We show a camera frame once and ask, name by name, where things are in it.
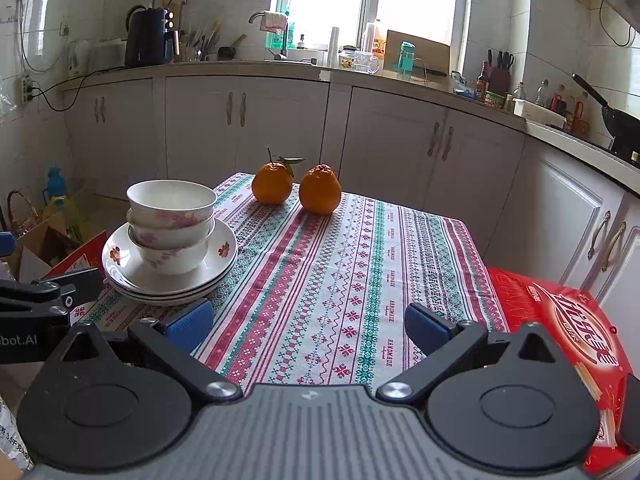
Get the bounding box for red snack package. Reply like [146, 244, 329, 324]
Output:
[486, 266, 640, 476]

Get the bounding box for kitchen countertop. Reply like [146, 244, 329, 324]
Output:
[60, 57, 640, 181]

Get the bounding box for kitchen faucet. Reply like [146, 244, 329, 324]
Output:
[248, 10, 292, 62]

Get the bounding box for orange with green leaf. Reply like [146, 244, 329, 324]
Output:
[251, 147, 306, 206]

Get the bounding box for blue plastic toy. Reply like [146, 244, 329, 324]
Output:
[46, 164, 68, 197]

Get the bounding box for white pink-flowered bowl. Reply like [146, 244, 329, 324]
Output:
[126, 179, 218, 228]
[129, 227, 211, 276]
[126, 209, 216, 250]

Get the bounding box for white plastic tray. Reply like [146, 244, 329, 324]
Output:
[512, 97, 568, 123]

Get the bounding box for white kitchen cabinets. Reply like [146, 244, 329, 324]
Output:
[60, 72, 640, 311]

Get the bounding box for knife block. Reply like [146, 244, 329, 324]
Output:
[486, 49, 515, 96]

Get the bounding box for dark blue air fryer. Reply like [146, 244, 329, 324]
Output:
[124, 5, 182, 68]

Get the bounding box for teal drinking bottle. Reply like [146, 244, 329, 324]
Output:
[397, 41, 418, 80]

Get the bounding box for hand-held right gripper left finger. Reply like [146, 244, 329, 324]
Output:
[47, 300, 243, 402]

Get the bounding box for dark sauce bottle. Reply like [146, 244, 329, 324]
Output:
[475, 61, 490, 103]

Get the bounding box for white countertop appliance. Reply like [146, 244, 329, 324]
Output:
[90, 37, 127, 71]

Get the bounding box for patterned tablecloth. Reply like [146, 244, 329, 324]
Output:
[70, 172, 511, 396]

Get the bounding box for brown cardboard box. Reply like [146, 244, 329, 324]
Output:
[10, 210, 83, 281]

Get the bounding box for cardboard box on counter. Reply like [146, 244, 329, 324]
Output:
[384, 30, 451, 78]

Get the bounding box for black wok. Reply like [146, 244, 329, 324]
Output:
[572, 74, 640, 158]

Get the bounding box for bumpy orange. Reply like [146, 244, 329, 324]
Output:
[299, 163, 343, 216]

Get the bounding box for wicker basket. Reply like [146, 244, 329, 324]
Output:
[6, 189, 43, 241]

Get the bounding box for white floral plate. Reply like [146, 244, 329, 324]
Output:
[105, 262, 235, 298]
[101, 220, 238, 287]
[110, 275, 227, 307]

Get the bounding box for white electric kettle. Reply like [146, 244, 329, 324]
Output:
[67, 40, 92, 78]

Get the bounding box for red cardboard box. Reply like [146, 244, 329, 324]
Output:
[40, 230, 108, 281]

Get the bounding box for yellow green bag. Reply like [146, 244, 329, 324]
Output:
[42, 195, 86, 241]

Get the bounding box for utensil holder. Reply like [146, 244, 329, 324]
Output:
[182, 15, 224, 62]

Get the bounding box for green dish soap bottle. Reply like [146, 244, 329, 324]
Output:
[265, 22, 296, 52]

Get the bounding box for dark stone mortar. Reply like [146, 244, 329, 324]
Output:
[217, 35, 247, 61]

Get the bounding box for black power cable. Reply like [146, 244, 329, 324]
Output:
[30, 67, 126, 112]

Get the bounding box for white printed sack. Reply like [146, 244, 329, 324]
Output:
[0, 395, 33, 476]

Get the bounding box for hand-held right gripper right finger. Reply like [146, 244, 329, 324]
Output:
[376, 302, 571, 402]

